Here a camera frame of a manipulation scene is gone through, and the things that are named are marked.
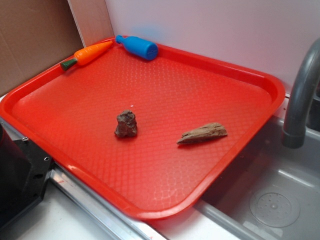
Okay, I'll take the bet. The brown wood chip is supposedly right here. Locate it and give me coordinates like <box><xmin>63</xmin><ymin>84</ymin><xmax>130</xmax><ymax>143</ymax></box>
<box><xmin>176</xmin><ymin>122</ymin><xmax>228</xmax><ymax>145</ymax></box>

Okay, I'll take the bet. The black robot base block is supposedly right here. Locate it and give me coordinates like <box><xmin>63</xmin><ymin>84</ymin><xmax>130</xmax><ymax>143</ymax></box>
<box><xmin>0</xmin><ymin>126</ymin><xmax>53</xmax><ymax>230</ymax></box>

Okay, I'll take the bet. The brown rock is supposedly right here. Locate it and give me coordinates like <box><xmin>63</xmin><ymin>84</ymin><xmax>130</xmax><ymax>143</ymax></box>
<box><xmin>114</xmin><ymin>109</ymin><xmax>138</xmax><ymax>138</ymax></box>

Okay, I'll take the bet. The blue toy bottle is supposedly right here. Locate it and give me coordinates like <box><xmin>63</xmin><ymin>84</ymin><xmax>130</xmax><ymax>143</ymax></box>
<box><xmin>115</xmin><ymin>35</ymin><xmax>159</xmax><ymax>61</ymax></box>

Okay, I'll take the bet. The red plastic tray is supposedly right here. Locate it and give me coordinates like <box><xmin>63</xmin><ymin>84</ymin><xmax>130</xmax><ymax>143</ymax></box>
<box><xmin>0</xmin><ymin>43</ymin><xmax>285</xmax><ymax>220</ymax></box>

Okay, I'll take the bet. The orange toy carrot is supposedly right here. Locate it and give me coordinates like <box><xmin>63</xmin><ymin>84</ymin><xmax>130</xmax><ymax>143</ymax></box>
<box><xmin>60</xmin><ymin>41</ymin><xmax>113</xmax><ymax>71</ymax></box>

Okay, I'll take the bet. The grey plastic sink basin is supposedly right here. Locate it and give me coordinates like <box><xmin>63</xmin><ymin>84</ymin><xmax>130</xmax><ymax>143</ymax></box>
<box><xmin>152</xmin><ymin>117</ymin><xmax>320</xmax><ymax>240</ymax></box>

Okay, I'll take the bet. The grey sink faucet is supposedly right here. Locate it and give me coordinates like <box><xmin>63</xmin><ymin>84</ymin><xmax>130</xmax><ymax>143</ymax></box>
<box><xmin>281</xmin><ymin>39</ymin><xmax>320</xmax><ymax>149</ymax></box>

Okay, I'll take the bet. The brown cardboard panel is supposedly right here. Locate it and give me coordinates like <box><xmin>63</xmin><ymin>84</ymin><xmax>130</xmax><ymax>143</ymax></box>
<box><xmin>0</xmin><ymin>0</ymin><xmax>83</xmax><ymax>96</ymax></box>

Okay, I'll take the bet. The silver metal rail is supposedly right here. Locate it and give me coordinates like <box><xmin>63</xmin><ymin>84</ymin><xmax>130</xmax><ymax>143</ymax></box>
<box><xmin>0</xmin><ymin>117</ymin><xmax>161</xmax><ymax>240</ymax></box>

